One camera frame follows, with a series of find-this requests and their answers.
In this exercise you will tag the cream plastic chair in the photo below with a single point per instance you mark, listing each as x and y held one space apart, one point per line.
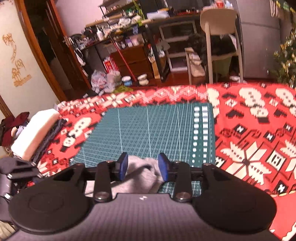
217 20

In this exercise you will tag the black fluffy dog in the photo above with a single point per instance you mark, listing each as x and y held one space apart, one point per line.
198 44

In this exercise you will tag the black computer tower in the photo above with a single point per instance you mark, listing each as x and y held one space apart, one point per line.
150 5

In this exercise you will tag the green storage bin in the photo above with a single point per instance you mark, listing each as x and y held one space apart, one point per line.
222 66

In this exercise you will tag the white tote bag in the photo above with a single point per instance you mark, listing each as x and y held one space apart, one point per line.
196 67

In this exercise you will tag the grey refrigerator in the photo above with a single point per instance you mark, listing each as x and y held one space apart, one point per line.
256 46

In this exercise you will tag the dark wooden desk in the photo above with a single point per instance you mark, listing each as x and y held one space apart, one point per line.
175 17

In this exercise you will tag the maroon clothes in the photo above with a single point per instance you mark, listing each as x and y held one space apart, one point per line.
13 122

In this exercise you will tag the folded cream sweater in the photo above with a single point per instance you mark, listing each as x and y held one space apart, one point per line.
34 132

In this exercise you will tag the white drawer unit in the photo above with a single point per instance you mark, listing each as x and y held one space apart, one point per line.
178 39

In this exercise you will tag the white ceramic pot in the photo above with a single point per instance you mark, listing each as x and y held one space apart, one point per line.
142 80

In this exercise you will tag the light blue cloth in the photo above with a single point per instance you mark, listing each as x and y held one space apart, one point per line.
158 14

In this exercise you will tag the white pump bottle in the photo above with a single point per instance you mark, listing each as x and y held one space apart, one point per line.
100 34

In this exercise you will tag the pale sliding door gold print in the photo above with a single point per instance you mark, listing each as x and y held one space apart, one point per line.
18 81

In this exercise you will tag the brown wooden drawer chest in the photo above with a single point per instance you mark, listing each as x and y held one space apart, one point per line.
134 60

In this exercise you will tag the red patterned blanket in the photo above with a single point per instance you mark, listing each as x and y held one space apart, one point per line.
242 143

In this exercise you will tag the red broom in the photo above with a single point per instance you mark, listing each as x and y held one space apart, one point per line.
122 57

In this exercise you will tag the small Christmas tree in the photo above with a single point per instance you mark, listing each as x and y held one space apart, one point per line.
286 64

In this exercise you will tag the green cutting mat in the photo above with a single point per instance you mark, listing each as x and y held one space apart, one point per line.
150 129

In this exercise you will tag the green stencil ruler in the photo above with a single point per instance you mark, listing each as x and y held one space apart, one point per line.
123 89

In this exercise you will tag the dark wooden door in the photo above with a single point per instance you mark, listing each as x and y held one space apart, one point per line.
57 46

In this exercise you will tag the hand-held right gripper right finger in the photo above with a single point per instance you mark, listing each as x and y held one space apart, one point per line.
163 166

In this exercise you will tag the red printed box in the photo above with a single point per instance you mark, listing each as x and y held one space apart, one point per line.
111 64

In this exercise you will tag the cluttered dark shelf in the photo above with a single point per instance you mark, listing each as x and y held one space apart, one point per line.
120 20

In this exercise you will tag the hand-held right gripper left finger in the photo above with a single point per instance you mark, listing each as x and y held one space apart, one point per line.
123 165

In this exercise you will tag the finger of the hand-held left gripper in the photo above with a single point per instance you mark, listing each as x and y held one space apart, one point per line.
23 172

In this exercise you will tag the grey knit sweater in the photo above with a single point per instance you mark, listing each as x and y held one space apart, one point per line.
138 176

